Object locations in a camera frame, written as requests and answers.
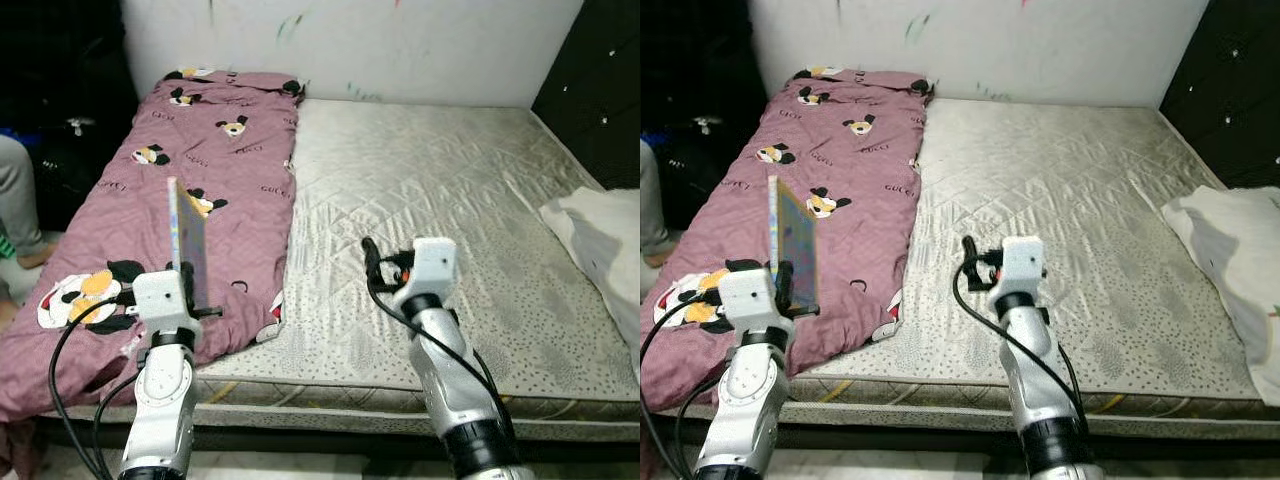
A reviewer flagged colourful children's book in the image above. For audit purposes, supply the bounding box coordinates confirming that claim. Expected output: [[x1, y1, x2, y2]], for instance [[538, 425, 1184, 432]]
[[166, 176, 212, 313], [767, 174, 822, 317]]

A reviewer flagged white pillow with tree print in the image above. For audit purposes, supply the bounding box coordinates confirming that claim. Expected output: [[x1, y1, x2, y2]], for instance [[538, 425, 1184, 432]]
[[539, 187, 641, 348], [1159, 184, 1280, 408]]

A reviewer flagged cream quilted mattress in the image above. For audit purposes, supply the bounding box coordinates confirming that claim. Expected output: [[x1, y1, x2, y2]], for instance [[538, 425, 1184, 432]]
[[40, 98, 641, 443], [690, 98, 1280, 423]]

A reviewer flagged purple cartoon print blanket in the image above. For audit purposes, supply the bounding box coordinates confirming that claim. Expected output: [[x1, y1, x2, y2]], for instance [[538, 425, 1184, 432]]
[[0, 68, 305, 423], [640, 68, 937, 413]]

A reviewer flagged person in grey trousers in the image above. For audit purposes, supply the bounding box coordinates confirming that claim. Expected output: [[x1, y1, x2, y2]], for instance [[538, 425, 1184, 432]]
[[0, 134, 52, 272], [640, 139, 677, 268]]

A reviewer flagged black bags pile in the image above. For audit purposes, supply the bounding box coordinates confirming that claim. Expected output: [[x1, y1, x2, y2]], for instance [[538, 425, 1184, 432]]
[[640, 0, 762, 233], [0, 0, 142, 233]]

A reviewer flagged dark tufted headboard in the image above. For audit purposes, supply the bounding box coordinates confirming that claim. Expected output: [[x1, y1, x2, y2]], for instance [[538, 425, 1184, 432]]
[[531, 0, 641, 192], [1159, 0, 1280, 192]]

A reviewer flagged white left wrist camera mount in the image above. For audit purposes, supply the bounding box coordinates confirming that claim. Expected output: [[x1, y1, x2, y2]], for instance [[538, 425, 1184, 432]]
[[131, 269, 197, 337], [717, 267, 792, 332]]

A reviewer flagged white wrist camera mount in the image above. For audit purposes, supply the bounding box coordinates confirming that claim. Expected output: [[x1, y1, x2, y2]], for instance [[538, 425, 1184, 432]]
[[717, 267, 792, 332], [404, 236, 460, 300], [131, 269, 197, 337], [999, 236, 1047, 297]]

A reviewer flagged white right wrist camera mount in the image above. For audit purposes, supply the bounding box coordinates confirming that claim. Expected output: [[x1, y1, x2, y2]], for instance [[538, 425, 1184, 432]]
[[999, 236, 1047, 297], [404, 236, 460, 300]]

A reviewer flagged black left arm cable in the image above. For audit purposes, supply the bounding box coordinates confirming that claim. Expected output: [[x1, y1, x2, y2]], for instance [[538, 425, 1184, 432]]
[[640, 288, 736, 480], [47, 290, 141, 480]]

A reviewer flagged dark bed frame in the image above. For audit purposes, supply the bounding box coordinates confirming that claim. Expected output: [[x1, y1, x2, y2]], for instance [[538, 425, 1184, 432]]
[[660, 405, 1280, 463], [38, 412, 641, 469]]

